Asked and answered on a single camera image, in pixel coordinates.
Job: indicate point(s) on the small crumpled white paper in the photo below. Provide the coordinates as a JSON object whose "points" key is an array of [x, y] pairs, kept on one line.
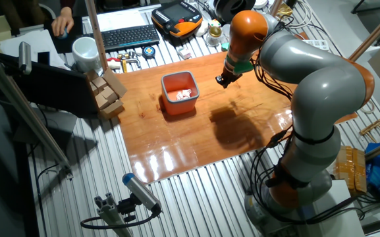
{"points": [[182, 92]]}

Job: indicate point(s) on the black computer keyboard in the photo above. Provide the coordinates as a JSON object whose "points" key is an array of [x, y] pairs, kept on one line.
{"points": [[127, 37]]}

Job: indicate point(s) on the silver depth camera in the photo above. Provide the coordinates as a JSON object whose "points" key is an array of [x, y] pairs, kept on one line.
{"points": [[25, 57]]}

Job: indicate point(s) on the clear jar white lid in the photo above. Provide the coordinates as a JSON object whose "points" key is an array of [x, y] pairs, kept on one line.
{"points": [[226, 31]]}

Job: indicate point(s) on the black round tape measure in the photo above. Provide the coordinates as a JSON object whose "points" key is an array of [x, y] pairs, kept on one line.
{"points": [[149, 52]]}

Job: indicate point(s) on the person's right forearm dark sleeve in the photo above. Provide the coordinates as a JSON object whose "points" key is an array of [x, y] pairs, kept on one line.
{"points": [[68, 4]]}

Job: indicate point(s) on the small clear wrapped packet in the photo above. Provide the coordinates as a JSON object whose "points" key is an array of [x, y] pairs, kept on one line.
{"points": [[184, 53]]}

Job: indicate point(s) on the black flat monitor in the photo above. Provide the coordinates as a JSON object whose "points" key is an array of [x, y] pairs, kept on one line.
{"points": [[51, 89]]}

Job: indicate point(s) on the white paper sheets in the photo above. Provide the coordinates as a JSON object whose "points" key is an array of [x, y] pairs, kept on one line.
{"points": [[38, 42]]}

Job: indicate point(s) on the grey and orange KUKA arm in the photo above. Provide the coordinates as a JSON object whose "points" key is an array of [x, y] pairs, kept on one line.
{"points": [[324, 92]]}

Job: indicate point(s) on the orange wooden board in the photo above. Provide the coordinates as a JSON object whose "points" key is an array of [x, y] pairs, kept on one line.
{"points": [[176, 148]]}

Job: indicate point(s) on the upright wooden post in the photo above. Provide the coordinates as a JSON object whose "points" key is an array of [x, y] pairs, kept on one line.
{"points": [[95, 33]]}

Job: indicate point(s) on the long slanted wooden post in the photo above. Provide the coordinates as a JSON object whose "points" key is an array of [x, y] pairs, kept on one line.
{"points": [[374, 33]]}

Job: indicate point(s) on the aluminium frame strut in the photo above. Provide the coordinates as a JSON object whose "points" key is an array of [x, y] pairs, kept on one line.
{"points": [[28, 115]]}

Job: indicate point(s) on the dark computer mouse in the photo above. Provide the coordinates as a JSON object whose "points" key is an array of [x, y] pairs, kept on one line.
{"points": [[65, 35]]}

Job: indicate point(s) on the open cardboard box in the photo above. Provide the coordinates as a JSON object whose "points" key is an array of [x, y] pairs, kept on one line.
{"points": [[114, 110]]}

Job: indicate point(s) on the yellow taped parcel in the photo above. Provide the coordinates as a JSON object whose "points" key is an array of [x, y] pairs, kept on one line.
{"points": [[347, 168]]}

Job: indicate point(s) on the white base box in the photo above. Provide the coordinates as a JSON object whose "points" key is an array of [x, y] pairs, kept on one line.
{"points": [[341, 224]]}

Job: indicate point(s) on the white paper sheet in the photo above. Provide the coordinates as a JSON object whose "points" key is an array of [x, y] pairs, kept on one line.
{"points": [[120, 19]]}

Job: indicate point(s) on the white ceramic mug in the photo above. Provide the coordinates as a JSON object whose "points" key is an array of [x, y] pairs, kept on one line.
{"points": [[86, 54]]}

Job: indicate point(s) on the small black block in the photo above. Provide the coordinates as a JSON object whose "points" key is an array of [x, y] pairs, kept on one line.
{"points": [[43, 58]]}

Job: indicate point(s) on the silver camera blue cap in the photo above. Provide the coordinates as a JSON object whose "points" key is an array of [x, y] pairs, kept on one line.
{"points": [[140, 191]]}

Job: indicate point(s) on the black mouse pad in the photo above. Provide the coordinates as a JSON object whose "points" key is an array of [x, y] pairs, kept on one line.
{"points": [[51, 44]]}

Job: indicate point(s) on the aluminium profile camera stand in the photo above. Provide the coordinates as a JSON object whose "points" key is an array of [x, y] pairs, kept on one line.
{"points": [[110, 214]]}

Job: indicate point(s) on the black orange teach pendant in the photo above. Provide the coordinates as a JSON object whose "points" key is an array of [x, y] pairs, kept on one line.
{"points": [[176, 14]]}

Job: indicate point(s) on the wooden stick assembly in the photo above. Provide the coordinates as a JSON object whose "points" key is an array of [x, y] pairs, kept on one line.
{"points": [[374, 124]]}

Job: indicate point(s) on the large crumpled white paper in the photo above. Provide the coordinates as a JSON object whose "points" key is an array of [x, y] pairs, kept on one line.
{"points": [[179, 96]]}

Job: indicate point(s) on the white power strip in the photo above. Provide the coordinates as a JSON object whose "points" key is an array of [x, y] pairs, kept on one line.
{"points": [[318, 43]]}

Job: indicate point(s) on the gold foil packet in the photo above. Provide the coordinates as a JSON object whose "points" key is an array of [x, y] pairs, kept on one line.
{"points": [[285, 11]]}

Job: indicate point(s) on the white red valve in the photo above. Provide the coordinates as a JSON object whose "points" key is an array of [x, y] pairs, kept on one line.
{"points": [[114, 64]]}

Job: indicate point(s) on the orange trash can blue rim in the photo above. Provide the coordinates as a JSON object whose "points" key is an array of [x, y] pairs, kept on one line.
{"points": [[179, 107]]}

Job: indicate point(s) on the person's right hand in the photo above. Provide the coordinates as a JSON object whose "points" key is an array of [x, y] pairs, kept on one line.
{"points": [[63, 21]]}

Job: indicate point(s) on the white tissue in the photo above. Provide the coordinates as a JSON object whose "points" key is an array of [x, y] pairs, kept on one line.
{"points": [[188, 93]]}

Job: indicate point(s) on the metal faucet fitting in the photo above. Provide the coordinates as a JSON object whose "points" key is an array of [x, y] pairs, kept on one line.
{"points": [[130, 61]]}

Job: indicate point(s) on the small colourful box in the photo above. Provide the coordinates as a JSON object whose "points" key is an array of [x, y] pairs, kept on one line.
{"points": [[214, 23]]}

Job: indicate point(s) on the small wooden block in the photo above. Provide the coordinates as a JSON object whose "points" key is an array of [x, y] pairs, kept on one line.
{"points": [[101, 101], [99, 82], [109, 94]]}

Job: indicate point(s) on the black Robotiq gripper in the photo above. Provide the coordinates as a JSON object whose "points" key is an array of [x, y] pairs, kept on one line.
{"points": [[229, 75]]}

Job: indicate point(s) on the black filament spool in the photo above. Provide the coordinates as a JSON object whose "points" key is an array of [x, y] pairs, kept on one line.
{"points": [[232, 8]]}

